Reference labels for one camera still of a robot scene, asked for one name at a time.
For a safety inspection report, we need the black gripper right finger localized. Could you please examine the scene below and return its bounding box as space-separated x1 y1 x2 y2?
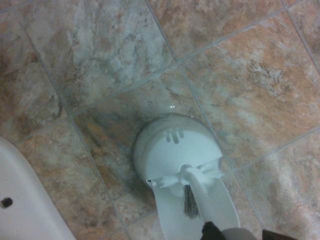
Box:
260 228 285 240

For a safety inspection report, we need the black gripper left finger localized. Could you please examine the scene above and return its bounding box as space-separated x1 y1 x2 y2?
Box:
201 220 227 240

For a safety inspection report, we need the white toilet brush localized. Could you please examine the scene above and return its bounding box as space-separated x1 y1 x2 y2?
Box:
156 160 259 240

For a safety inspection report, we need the white toilet brush holder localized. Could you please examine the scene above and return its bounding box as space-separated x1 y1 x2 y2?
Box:
132 113 242 240

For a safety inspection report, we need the white toilet bowl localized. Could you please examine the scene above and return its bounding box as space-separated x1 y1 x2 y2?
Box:
0 135 79 240

